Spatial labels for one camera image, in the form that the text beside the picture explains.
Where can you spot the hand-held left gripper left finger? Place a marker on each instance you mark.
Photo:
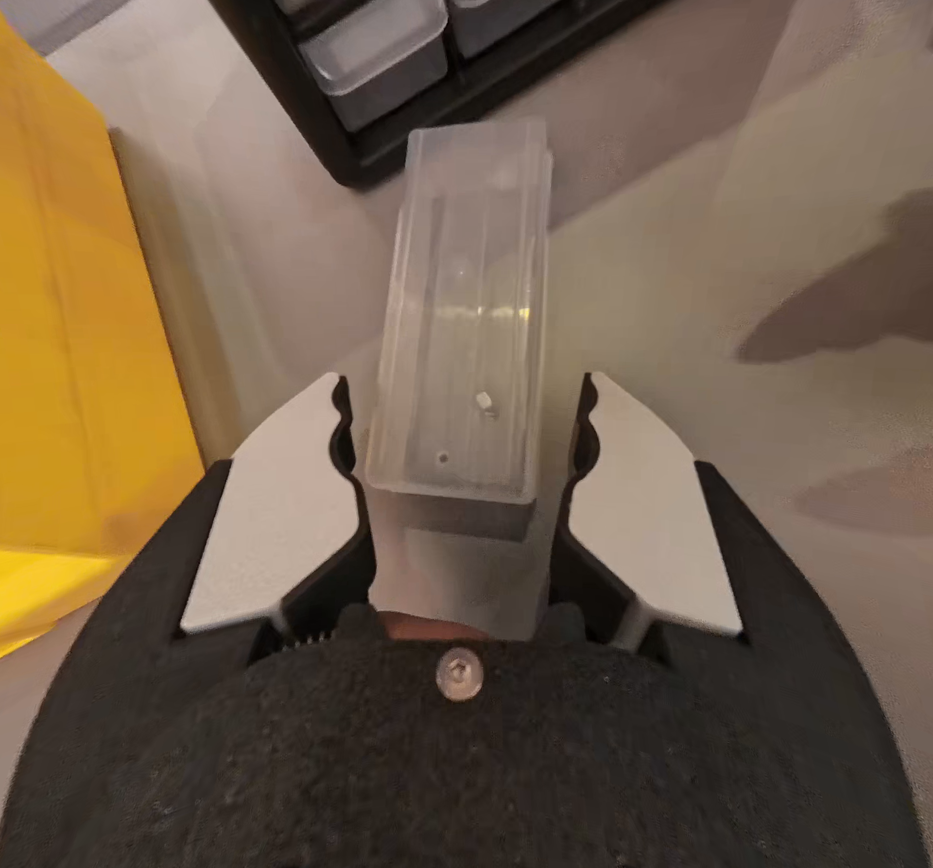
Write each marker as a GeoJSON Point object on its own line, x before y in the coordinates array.
{"type": "Point", "coordinates": [270, 518]}

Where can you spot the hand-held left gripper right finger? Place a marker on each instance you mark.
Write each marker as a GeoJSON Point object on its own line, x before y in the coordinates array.
{"type": "Point", "coordinates": [649, 518]}

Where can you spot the yellow plastic bin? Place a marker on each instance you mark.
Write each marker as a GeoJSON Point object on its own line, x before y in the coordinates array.
{"type": "Point", "coordinates": [73, 299]}

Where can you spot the clear plastic drawer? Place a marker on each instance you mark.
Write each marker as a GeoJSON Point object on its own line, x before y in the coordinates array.
{"type": "Point", "coordinates": [466, 285]}

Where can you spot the black drawer cabinet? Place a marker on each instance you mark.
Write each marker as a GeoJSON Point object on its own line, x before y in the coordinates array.
{"type": "Point", "coordinates": [255, 29]}

